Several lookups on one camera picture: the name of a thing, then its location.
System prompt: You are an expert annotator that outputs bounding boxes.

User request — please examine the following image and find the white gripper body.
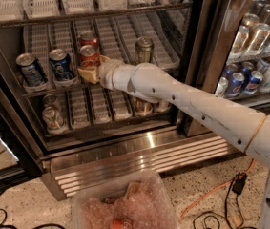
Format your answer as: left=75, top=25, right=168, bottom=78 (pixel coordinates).
left=97, top=59, right=135, bottom=92

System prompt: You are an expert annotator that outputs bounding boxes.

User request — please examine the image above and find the red coke can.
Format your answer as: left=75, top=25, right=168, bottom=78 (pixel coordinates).
left=80, top=45, right=100, bottom=68
left=79, top=31, right=99, bottom=49

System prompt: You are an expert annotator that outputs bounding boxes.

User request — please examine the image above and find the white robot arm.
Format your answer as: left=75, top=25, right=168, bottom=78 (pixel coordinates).
left=78, top=59, right=270, bottom=229

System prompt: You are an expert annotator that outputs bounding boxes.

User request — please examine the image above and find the blue pepsi can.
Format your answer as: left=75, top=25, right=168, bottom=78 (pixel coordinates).
left=16, top=53, right=48, bottom=87
left=49, top=49, right=75, bottom=81

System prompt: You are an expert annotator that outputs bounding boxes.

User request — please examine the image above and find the gold green can middle shelf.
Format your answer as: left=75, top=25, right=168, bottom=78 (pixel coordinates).
left=135, top=36, right=154, bottom=65

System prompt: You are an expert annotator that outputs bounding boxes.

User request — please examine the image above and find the brown can bottom shelf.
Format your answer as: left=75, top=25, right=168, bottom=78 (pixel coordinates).
left=135, top=98, right=153, bottom=115

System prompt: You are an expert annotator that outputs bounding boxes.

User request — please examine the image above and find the green white can rear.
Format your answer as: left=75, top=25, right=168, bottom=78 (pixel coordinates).
left=43, top=94, right=61, bottom=110

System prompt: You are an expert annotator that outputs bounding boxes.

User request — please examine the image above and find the blue pepsi can left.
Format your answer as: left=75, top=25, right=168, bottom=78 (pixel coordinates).
left=16, top=53, right=48, bottom=87

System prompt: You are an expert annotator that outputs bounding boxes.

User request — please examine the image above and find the stainless steel fridge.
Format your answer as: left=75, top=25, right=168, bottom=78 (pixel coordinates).
left=0, top=0, right=270, bottom=200

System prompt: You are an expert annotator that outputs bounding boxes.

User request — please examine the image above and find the blue pepsi can right fridge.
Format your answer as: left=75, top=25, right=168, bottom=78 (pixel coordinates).
left=225, top=73, right=245, bottom=97

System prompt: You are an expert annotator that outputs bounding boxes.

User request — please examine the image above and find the glass fridge door right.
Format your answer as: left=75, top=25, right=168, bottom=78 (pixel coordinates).
left=183, top=0, right=270, bottom=137

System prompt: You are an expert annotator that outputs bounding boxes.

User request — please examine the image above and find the red can in bin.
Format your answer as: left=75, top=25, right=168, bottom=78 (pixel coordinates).
left=111, top=219, right=133, bottom=229

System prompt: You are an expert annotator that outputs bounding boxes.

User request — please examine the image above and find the clear plastic bin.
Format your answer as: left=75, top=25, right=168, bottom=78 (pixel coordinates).
left=72, top=170, right=179, bottom=229

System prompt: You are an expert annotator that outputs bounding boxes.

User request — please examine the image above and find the black power adapter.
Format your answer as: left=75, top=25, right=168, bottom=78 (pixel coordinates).
left=232, top=173, right=247, bottom=196

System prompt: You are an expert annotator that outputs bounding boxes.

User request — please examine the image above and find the orange cable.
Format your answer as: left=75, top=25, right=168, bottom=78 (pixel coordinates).
left=178, top=158, right=257, bottom=222

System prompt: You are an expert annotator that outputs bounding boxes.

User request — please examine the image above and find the black cable left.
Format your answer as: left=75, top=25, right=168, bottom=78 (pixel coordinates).
left=0, top=188, right=66, bottom=229

